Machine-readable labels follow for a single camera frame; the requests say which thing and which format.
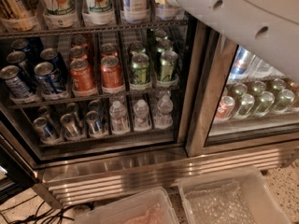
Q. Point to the blue label plastic bottle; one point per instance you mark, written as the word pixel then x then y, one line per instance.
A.
pixel 167 12

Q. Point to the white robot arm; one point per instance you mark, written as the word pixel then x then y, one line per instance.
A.
pixel 268 28

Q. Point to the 7up bottle left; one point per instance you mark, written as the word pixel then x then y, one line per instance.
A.
pixel 60 13

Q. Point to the stainless steel display fridge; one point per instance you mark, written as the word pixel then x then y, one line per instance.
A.
pixel 69 172

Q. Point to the middle clear water bottle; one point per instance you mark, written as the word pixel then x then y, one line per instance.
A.
pixel 141 115

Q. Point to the clear water bottle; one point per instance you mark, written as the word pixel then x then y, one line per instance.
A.
pixel 163 116
pixel 119 118
pixel 141 115

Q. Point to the left clear water bottle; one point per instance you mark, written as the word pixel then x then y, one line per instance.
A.
pixel 119 118

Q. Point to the right clear water bottle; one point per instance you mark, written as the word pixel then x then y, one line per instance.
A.
pixel 163 116

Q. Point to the right glass fridge door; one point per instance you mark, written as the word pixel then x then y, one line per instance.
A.
pixel 272 125

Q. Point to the gold label bottle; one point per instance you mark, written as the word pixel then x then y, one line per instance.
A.
pixel 20 11

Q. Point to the open left fridge door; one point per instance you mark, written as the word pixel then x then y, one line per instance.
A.
pixel 14 179

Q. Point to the front green can right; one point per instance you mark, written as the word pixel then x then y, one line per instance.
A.
pixel 167 66

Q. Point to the front green can left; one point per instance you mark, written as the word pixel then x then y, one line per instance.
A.
pixel 140 69

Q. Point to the front orange soda can right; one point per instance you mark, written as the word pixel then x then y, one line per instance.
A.
pixel 111 72

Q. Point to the orange soda can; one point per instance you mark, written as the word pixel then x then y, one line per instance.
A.
pixel 111 72
pixel 82 75

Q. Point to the red bull can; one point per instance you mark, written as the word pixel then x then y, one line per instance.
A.
pixel 243 59

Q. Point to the front orange soda can left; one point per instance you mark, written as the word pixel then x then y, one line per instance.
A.
pixel 82 75

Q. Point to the orange can behind door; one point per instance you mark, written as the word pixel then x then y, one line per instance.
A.
pixel 225 107

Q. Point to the blue pepsi can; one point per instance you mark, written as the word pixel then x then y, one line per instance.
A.
pixel 15 82
pixel 49 78

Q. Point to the green can behind door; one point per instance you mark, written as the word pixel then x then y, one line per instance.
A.
pixel 246 103

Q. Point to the bottom right slim can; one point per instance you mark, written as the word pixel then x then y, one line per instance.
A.
pixel 94 122

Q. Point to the slim can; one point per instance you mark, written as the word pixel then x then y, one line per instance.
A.
pixel 94 122
pixel 44 129
pixel 70 125

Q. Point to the bottom middle slim can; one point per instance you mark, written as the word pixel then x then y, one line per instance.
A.
pixel 70 125

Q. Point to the front left blue pepsi can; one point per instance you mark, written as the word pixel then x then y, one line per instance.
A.
pixel 15 82

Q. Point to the bottom left slim can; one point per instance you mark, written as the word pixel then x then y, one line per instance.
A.
pixel 44 129

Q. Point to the left clear plastic bin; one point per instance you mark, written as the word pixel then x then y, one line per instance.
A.
pixel 133 206

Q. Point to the clear plastic bin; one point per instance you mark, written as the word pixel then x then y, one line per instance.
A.
pixel 133 206
pixel 260 200

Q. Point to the bubble wrap in bin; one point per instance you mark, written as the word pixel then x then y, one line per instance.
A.
pixel 222 203

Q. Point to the right clear plastic bin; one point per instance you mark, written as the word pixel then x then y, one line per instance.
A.
pixel 260 200

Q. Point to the pink cloth in bin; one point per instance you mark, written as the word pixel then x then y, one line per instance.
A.
pixel 152 216

